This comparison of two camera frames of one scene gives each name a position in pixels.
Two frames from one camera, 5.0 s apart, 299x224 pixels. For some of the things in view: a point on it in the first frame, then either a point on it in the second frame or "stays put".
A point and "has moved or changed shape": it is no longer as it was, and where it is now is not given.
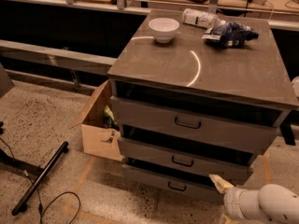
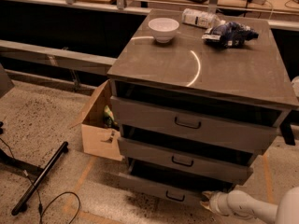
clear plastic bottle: (202, 19) stays put
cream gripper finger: (222, 186) → (206, 204)
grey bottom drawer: (170, 182) has moved or changed shape
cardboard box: (97, 137) stays put
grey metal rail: (56, 57) stays put
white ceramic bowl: (163, 29) stays put
